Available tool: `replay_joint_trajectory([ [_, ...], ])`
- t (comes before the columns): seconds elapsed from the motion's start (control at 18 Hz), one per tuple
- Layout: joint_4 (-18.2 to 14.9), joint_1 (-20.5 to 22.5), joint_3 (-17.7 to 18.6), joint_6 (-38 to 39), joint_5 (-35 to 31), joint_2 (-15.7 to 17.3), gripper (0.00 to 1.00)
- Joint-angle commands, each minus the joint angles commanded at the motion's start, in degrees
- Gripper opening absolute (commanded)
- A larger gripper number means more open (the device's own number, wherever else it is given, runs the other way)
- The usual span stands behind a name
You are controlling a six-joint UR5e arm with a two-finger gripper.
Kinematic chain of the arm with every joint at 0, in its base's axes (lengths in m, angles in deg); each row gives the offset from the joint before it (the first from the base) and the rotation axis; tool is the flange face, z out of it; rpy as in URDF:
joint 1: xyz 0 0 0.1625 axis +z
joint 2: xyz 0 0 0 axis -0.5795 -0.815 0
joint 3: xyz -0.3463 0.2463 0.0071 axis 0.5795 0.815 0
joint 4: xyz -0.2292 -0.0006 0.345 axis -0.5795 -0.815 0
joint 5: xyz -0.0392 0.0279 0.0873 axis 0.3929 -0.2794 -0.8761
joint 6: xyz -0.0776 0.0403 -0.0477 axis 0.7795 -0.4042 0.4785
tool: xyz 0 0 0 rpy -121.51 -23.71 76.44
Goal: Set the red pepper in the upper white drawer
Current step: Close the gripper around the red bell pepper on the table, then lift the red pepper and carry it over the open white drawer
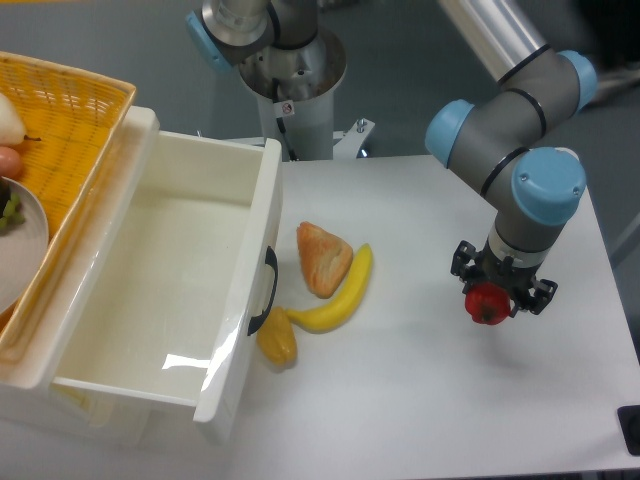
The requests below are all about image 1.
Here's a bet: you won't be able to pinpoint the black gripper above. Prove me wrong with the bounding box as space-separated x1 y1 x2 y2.
450 240 558 318

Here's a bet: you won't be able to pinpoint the red bell pepper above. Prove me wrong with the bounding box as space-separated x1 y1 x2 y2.
464 282 511 326

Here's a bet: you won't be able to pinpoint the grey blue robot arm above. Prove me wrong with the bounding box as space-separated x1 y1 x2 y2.
186 1 597 325

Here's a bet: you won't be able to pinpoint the yellow bell pepper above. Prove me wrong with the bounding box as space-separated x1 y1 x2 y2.
257 307 298 366

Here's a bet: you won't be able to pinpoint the white upper drawer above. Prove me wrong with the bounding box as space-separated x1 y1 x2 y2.
49 131 285 445

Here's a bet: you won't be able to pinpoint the white drawer cabinet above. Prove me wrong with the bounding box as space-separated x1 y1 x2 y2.
0 105 161 448

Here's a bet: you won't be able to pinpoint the orange croissant bread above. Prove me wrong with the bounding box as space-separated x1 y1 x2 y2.
296 222 353 299

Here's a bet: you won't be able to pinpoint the black object at table edge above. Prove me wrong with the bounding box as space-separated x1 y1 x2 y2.
617 405 640 457

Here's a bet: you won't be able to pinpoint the yellow banana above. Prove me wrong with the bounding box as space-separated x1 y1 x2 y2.
285 243 374 333

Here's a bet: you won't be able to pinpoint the yellow woven basket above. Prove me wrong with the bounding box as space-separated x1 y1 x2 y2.
1 52 136 364

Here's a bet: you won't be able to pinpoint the grey plate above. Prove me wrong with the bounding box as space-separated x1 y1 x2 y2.
1 178 49 315

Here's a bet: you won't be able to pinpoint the green grapes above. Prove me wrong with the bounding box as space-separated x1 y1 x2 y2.
0 193 25 232

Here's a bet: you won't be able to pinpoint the orange peach fruit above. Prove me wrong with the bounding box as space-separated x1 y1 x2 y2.
0 146 23 179

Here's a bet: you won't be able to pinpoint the white pear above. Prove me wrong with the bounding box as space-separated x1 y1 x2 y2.
0 94 40 146

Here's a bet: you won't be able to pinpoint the black drawer handle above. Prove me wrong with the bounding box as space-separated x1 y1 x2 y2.
247 245 279 336

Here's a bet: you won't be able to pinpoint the black cable on pedestal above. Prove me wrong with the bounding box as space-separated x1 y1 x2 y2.
271 78 300 162

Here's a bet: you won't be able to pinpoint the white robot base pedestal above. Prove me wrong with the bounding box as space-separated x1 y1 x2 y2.
239 27 375 161

